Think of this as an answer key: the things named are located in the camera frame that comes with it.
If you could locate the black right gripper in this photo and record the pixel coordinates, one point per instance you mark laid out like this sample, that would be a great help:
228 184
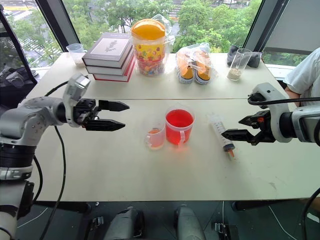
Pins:
265 130

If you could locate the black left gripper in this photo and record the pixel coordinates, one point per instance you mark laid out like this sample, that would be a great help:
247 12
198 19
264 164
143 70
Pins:
85 110

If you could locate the person's bare forearm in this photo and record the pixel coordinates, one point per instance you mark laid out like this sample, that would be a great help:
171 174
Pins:
292 92

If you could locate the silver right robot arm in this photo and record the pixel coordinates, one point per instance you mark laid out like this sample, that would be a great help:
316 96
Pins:
302 122

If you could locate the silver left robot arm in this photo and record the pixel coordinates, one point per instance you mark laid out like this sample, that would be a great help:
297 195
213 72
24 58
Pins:
25 117

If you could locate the clear plastic syringe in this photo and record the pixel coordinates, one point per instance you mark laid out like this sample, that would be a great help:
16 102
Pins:
220 130

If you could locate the small clear measuring cup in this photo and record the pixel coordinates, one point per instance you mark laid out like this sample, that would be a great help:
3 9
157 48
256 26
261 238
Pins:
156 140

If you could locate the large cup of red liquid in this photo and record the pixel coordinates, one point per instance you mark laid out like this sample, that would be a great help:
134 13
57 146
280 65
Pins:
178 127

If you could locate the red edged hardback book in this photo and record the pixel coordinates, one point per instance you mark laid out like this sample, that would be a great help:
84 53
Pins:
130 73

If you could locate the dark hardback book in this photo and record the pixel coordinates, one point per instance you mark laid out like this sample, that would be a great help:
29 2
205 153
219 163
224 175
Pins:
126 66

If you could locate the tall glass with grains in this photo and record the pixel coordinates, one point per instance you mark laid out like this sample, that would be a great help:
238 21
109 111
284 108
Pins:
237 65

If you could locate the grey cover hardback book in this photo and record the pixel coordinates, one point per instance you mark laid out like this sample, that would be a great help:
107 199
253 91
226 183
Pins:
110 48

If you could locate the clear shoe plastic bag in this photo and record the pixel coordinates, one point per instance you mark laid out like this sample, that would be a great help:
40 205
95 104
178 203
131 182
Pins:
212 67

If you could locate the dark grey cloth pouch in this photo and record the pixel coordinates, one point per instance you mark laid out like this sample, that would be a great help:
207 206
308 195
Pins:
255 58

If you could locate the orange canvas shoe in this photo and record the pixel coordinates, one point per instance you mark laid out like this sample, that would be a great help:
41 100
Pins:
202 71
186 70

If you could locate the clear plastic beaker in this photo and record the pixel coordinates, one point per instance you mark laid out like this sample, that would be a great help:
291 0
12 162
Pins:
76 53

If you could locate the orange lid candy jar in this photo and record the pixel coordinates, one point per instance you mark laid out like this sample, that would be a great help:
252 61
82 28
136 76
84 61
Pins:
150 47

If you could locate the person in white shirt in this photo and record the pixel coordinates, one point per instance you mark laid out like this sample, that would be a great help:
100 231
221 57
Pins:
308 75

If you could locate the black office chair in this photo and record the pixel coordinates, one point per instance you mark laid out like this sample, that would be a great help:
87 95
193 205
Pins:
15 82

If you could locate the black floor clamp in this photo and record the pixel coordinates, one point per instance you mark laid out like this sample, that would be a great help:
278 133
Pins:
96 223
223 230

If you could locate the grey rounded robot leg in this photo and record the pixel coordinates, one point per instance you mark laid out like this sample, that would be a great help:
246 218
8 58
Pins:
122 225
190 225

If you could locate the grey window blind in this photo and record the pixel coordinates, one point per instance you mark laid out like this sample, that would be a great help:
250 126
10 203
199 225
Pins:
292 25

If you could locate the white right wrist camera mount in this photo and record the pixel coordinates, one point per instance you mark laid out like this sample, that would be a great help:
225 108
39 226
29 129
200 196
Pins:
273 100

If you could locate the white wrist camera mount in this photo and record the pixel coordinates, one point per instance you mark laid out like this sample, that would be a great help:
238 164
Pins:
273 100
76 85

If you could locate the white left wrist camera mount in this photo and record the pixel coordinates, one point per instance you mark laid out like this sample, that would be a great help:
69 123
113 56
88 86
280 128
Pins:
76 85

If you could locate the dark window frame post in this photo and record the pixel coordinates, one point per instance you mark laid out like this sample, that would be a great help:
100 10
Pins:
257 25
57 22

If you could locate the black slanted frame bar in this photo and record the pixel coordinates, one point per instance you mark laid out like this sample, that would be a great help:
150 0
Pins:
16 45

